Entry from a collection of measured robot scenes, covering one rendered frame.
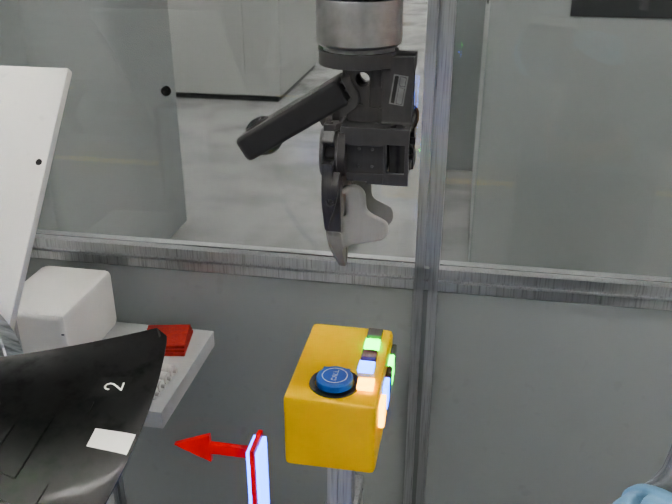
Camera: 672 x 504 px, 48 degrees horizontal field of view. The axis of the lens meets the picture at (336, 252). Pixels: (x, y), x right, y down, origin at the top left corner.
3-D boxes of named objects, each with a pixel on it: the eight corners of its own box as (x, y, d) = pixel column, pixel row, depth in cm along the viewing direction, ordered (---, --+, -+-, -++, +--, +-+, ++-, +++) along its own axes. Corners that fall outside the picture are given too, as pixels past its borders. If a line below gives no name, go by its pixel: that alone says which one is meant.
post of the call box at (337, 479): (331, 493, 96) (331, 414, 91) (354, 496, 95) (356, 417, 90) (327, 510, 93) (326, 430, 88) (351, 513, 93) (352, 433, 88)
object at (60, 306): (37, 315, 138) (27, 261, 133) (120, 323, 135) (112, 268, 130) (-18, 365, 122) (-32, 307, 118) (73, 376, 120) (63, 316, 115)
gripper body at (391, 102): (406, 195, 67) (412, 58, 62) (312, 189, 68) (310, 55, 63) (414, 168, 74) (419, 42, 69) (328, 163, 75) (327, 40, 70)
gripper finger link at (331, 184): (338, 238, 69) (338, 146, 65) (321, 236, 69) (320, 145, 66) (346, 218, 73) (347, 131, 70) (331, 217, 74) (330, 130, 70)
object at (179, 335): (148, 332, 132) (147, 322, 131) (193, 332, 132) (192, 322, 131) (137, 356, 125) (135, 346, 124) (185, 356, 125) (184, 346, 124)
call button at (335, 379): (320, 375, 84) (320, 362, 83) (355, 378, 83) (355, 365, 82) (313, 396, 80) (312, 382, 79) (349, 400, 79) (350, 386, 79)
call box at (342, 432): (314, 391, 98) (313, 320, 93) (391, 399, 96) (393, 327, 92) (285, 474, 83) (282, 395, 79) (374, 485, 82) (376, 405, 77)
